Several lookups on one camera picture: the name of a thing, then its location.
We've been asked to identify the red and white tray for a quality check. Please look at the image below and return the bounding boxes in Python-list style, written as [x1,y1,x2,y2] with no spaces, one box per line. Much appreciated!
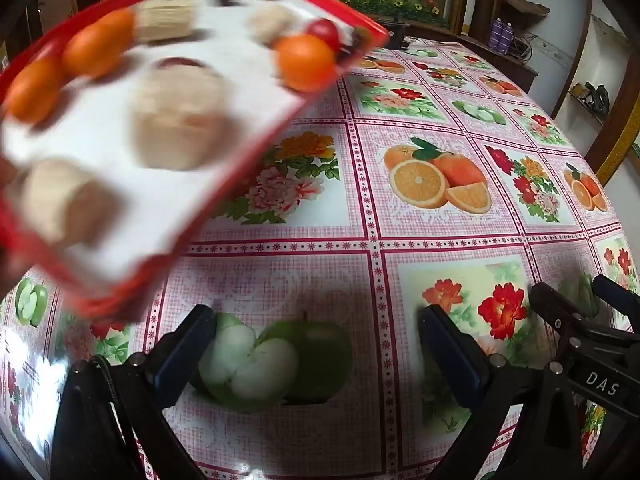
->
[0,0,391,321]

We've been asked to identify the floral fruit print tablecloth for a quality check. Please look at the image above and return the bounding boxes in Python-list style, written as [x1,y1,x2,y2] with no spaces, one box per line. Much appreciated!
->
[0,35,640,480]

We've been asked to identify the wooden wall shelf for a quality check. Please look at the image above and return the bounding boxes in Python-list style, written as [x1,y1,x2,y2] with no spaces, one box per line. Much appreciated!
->
[500,0,551,23]

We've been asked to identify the small black box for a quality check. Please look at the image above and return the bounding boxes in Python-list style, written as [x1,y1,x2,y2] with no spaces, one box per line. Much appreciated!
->
[382,20,412,48]

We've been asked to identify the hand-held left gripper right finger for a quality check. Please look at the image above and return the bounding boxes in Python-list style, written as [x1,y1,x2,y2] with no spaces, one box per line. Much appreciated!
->
[417,304,591,480]

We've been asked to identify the tangled cables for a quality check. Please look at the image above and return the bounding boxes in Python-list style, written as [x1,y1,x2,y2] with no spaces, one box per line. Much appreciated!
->
[512,32,543,63]

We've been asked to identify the wooden cabinet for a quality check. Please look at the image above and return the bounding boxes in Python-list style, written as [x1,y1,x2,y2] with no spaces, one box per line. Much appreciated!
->
[455,35,538,96]

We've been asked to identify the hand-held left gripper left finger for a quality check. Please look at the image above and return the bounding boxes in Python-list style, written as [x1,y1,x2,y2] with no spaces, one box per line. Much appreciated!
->
[50,304,218,480]

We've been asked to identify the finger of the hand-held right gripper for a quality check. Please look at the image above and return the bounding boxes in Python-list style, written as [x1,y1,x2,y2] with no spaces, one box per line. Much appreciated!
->
[592,275,640,333]
[529,282,591,341]

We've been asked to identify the red cherry tomato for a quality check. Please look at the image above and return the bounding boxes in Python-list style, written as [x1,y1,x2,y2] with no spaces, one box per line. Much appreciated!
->
[306,19,342,48]

